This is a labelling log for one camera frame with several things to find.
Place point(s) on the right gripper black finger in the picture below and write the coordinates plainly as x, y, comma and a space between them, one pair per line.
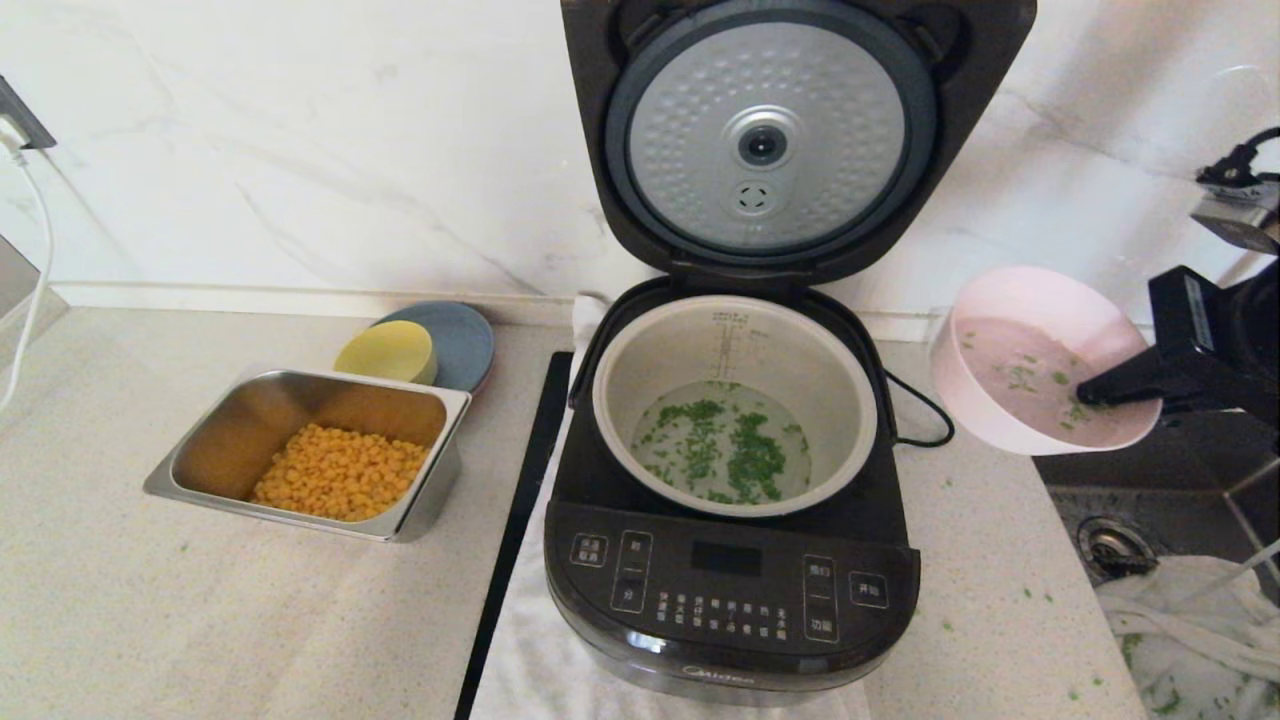
1130, 383

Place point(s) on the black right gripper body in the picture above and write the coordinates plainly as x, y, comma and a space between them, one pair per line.
1225, 380

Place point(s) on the pink bowl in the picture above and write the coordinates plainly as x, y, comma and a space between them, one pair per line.
980, 400

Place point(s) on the black rice cooker lid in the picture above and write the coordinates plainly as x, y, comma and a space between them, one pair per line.
770, 200

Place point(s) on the chopped green scallions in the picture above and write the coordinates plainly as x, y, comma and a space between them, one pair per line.
720, 450

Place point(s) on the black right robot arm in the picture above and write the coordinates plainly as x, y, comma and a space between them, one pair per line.
1260, 320

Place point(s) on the grey inner cooking pot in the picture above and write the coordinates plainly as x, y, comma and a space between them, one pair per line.
640, 370

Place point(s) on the yellow bowl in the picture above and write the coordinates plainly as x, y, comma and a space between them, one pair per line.
385, 352

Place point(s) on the metal sink drain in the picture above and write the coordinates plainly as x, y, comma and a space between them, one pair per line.
1110, 545

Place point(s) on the white cloth with green bits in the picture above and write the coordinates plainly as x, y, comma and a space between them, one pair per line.
1190, 630

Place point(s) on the white towel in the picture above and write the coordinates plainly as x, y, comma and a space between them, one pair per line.
530, 650

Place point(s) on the blue grey plate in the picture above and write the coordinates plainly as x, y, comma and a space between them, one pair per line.
465, 340

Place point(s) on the yellow corn kernels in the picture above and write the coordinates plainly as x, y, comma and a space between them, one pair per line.
340, 475

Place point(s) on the stainless steel tray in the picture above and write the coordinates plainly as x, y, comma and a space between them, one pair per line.
240, 420

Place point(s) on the grey metal panel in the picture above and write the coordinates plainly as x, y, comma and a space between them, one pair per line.
15, 290

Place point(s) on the dark wall socket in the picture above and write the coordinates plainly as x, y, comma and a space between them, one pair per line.
25, 120

